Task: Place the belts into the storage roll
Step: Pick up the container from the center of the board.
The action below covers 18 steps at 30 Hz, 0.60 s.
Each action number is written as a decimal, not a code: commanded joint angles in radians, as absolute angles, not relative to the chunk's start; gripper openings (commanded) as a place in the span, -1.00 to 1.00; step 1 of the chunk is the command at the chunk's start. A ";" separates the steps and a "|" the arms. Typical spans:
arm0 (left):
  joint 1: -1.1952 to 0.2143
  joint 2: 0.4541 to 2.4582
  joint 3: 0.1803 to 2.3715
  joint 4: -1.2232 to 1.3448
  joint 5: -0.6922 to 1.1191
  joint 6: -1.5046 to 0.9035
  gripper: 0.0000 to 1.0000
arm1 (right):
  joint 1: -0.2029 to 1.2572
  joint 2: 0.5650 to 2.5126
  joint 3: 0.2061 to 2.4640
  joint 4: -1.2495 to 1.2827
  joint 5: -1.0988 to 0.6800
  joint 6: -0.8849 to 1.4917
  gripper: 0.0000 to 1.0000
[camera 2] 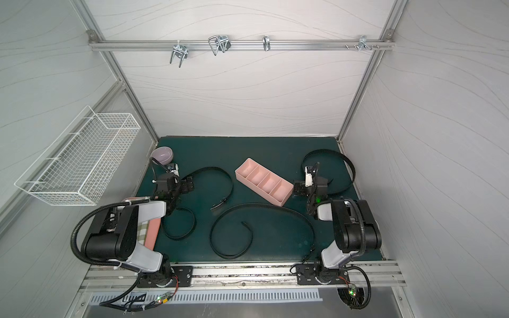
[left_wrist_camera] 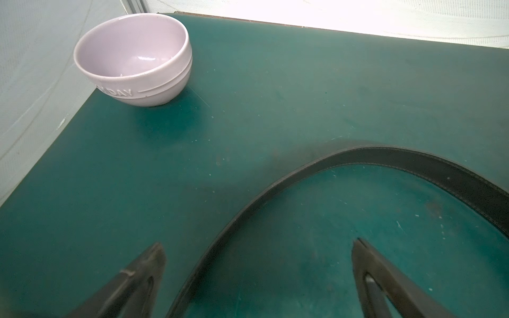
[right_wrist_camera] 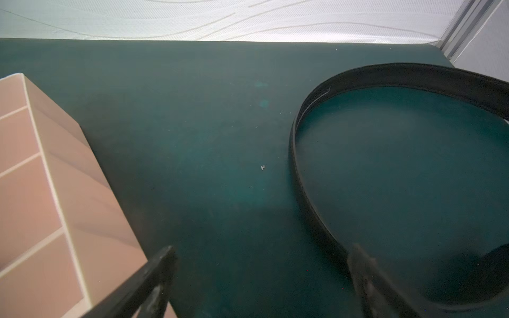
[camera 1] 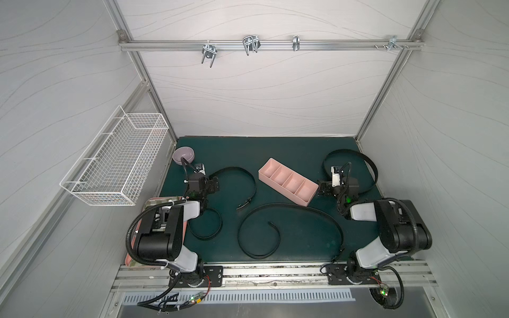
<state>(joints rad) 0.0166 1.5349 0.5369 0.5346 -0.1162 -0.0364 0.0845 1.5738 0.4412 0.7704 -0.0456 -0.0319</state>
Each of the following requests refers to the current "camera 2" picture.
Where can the green checked cloth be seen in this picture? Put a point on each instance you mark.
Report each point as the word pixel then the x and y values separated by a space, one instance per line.
pixel 142 229

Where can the metal hook clamp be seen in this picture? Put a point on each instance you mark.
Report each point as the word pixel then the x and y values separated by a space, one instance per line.
pixel 266 43
pixel 179 53
pixel 219 43
pixel 363 44

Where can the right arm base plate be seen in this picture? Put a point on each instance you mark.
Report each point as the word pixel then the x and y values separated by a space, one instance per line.
pixel 317 275

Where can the front aluminium frame rail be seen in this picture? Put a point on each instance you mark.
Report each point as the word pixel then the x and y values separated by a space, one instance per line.
pixel 252 275

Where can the purple bowl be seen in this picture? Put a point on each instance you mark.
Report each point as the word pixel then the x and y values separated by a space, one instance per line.
pixel 163 155

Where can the pink divided storage box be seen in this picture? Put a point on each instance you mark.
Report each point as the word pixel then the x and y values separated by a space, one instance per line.
pixel 264 182

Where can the pink tray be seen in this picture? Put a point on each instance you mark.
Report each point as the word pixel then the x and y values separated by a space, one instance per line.
pixel 152 234

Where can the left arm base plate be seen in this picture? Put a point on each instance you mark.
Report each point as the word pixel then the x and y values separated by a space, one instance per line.
pixel 167 277

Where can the white wire basket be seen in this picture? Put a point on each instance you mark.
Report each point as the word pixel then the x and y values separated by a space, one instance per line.
pixel 76 168

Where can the horizontal aluminium rail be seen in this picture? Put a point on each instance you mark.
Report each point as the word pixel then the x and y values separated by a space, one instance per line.
pixel 236 45

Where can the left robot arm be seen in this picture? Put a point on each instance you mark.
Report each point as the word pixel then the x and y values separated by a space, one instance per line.
pixel 107 236

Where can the black belt right side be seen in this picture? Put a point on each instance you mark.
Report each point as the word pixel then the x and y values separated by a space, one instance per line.
pixel 340 170

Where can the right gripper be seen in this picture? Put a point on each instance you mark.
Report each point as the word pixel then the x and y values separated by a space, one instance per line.
pixel 300 188

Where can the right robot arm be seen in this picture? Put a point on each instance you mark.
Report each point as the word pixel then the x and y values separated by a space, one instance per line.
pixel 355 229

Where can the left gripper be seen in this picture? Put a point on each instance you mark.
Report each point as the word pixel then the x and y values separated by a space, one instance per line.
pixel 185 185

